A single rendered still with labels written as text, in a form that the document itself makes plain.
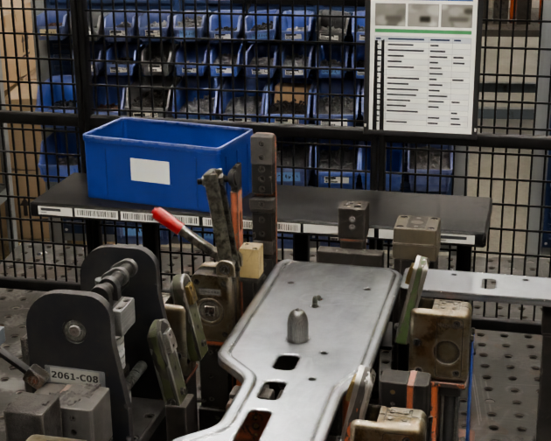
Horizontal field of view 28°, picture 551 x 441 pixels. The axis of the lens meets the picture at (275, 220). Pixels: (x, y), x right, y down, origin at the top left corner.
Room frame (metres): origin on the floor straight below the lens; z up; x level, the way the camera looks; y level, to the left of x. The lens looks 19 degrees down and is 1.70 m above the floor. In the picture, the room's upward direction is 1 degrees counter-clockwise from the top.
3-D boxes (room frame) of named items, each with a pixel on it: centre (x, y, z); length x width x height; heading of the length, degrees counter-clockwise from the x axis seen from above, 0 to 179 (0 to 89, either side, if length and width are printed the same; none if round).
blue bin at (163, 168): (2.13, 0.21, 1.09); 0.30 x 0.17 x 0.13; 67
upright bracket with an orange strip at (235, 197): (1.75, 0.07, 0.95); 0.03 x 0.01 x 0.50; 166
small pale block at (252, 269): (1.72, 0.04, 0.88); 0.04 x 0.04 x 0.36; 76
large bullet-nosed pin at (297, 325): (1.49, -0.03, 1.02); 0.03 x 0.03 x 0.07
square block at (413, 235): (1.85, -0.25, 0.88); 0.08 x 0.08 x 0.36; 76
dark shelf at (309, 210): (2.08, 0.03, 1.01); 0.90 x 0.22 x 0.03; 76
